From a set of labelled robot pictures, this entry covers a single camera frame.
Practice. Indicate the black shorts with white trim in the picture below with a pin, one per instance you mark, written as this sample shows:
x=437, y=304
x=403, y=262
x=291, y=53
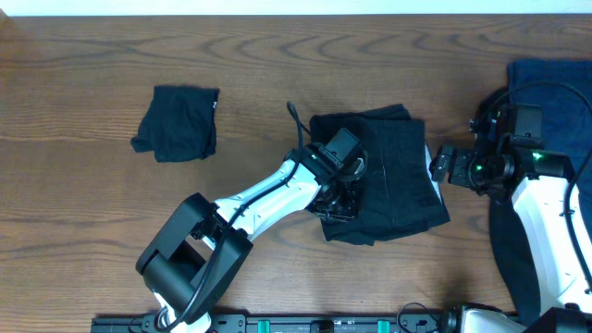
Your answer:
x=397, y=196

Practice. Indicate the black garment under pile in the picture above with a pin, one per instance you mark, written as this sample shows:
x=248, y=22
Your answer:
x=514, y=260

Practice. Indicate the small folded black garment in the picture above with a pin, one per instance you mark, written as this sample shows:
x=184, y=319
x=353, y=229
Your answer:
x=179, y=125

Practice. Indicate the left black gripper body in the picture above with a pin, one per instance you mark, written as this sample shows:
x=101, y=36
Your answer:
x=341, y=205

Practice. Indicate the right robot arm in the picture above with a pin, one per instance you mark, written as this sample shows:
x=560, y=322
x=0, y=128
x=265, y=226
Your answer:
x=542, y=196

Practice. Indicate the navy blue garment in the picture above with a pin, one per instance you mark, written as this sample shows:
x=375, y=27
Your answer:
x=566, y=124

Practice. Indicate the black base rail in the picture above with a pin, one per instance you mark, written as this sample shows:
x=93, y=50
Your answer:
x=241, y=323

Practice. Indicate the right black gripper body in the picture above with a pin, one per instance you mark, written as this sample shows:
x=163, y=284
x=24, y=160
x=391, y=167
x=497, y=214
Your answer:
x=471, y=170

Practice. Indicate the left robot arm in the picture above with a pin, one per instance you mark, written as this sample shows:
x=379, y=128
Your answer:
x=194, y=257

